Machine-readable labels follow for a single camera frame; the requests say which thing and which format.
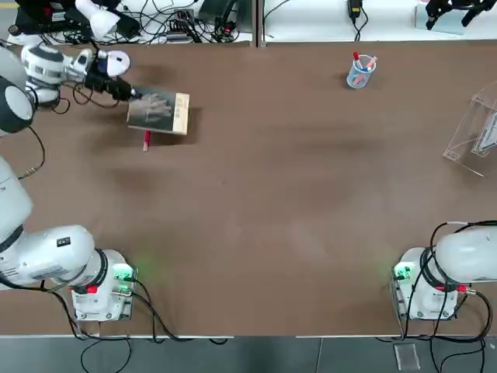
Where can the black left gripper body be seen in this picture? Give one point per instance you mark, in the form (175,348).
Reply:
(97,81)

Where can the dark book with hand cover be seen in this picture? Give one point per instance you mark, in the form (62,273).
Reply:
(155,112)

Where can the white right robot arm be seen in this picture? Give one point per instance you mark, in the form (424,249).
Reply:
(462,256)

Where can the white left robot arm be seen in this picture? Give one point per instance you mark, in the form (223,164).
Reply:
(46,256)

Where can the clear acrylic storage rack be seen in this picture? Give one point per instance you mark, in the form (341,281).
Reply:
(462,143)

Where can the pale blue sheet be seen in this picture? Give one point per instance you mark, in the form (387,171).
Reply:
(446,25)

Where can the pink marker with white end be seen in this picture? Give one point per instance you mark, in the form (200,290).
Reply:
(146,141)

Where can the white desk lamp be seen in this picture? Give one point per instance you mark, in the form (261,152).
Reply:
(101,19)

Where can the black power adapter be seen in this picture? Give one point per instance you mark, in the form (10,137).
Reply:
(354,8)

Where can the black equipment case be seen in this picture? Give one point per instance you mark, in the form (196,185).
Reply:
(35,15)

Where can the blue pen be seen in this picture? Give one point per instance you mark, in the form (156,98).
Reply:
(367,68)

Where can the orange pen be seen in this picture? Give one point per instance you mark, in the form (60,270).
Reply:
(361,77)

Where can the clear plastic pen cup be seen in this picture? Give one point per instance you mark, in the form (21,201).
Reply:
(357,79)

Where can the small circuit board red light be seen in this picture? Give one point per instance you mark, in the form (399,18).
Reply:
(227,28)

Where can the metal floor socket cover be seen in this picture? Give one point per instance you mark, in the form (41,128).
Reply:
(406,356)

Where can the aluminium divider post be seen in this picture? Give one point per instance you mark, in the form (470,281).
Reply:
(258,23)

